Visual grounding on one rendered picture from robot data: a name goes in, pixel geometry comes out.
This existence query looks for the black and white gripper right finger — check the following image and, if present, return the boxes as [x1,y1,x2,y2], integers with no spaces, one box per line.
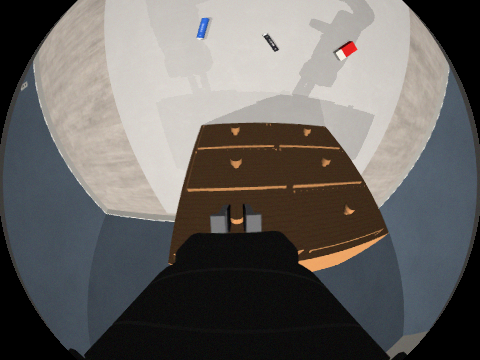
[243,204,262,233]

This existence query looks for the red and white eraser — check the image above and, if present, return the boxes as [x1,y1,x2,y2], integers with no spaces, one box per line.
[333,41,357,61]

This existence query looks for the small brown wooden chest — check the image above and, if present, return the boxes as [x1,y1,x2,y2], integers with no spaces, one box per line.
[168,123,388,272]

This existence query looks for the blue battery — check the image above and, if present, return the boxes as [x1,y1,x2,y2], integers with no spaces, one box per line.
[196,18,209,40]

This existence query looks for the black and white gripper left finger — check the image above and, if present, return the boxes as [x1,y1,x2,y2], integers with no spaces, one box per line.
[210,205,231,233]

